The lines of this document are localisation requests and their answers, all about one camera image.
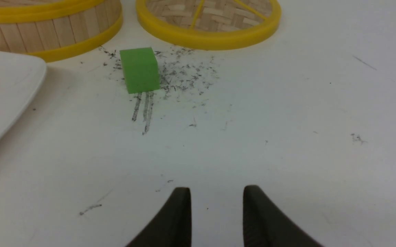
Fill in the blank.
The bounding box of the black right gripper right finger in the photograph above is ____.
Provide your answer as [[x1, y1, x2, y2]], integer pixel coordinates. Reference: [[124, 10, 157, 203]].
[[243, 185, 322, 247]]

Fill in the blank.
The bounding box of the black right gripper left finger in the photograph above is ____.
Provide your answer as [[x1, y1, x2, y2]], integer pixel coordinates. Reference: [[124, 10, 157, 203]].
[[127, 187, 192, 247]]

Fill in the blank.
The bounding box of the white rectangular plate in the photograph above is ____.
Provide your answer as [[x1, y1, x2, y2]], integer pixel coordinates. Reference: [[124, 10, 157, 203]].
[[0, 51, 47, 139]]

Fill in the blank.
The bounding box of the green cube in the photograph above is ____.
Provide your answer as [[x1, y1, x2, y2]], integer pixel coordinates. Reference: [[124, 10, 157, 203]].
[[120, 47, 160, 94]]

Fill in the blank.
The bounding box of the yellow rimmed bamboo steamer lid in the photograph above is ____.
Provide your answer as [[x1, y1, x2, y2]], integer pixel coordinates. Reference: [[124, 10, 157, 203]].
[[136, 0, 282, 50]]

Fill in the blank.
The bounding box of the yellow rimmed bamboo steamer basket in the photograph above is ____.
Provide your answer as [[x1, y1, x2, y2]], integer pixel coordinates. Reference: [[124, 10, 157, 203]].
[[0, 0, 123, 62]]

